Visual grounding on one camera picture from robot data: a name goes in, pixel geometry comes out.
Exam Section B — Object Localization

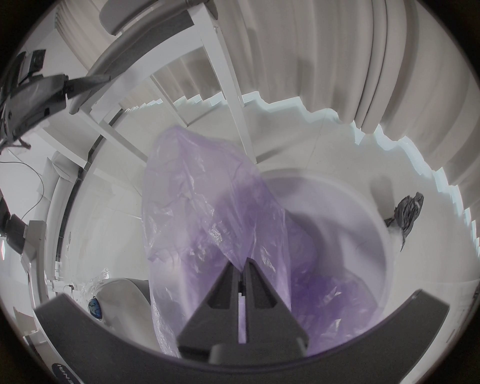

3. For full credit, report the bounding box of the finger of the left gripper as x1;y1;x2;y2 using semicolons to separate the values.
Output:
64;74;114;100

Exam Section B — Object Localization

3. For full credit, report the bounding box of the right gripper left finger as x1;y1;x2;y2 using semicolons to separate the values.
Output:
177;262;241;362

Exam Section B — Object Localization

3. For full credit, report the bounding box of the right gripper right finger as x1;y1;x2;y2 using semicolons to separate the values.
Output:
244;258;310;356

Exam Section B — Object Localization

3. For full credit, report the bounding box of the purple plastic bag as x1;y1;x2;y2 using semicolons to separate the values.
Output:
142;127;379;359

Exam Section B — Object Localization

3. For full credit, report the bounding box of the black plastic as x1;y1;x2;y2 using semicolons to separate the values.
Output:
384;192;424;252

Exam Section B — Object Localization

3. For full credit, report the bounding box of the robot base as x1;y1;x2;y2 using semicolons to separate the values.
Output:
88;277;158;351

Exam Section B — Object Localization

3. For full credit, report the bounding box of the white trash bin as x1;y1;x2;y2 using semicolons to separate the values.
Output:
259;168;399;331

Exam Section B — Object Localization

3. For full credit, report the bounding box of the white chair dark grey seat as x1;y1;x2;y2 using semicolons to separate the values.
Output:
39;0;259;169

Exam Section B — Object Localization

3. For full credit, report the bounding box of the white curtain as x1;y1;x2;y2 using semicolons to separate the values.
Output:
365;0;480;259
56;0;372;130

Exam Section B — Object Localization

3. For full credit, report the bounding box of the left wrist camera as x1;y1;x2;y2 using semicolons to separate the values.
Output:
17;49;47;85

